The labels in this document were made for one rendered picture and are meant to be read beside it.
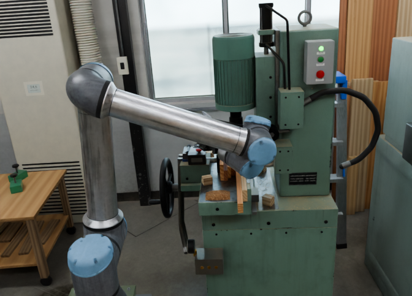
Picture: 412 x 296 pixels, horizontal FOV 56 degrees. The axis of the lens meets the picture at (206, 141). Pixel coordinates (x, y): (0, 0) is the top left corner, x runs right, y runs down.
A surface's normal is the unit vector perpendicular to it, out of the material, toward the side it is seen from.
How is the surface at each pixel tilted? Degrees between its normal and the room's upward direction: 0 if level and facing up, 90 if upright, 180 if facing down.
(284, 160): 90
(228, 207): 90
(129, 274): 0
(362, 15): 87
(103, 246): 6
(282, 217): 90
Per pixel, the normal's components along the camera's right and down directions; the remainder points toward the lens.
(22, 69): 0.00, 0.36
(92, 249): -0.06, -0.89
